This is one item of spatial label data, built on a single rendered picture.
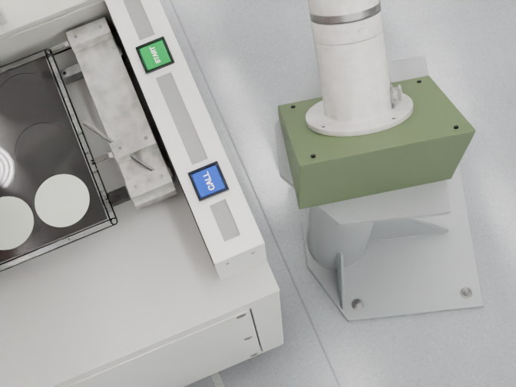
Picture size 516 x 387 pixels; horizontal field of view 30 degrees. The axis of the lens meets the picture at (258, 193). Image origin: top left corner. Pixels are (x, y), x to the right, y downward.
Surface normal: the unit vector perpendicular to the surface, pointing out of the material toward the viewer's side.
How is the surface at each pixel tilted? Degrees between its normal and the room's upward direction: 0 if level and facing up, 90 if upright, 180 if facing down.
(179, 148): 0
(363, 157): 90
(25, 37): 90
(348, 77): 45
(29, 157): 0
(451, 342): 0
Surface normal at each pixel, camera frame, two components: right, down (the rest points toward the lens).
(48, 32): 0.39, 0.88
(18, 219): -0.04, -0.28
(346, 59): -0.21, 0.46
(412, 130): -0.17, -0.89
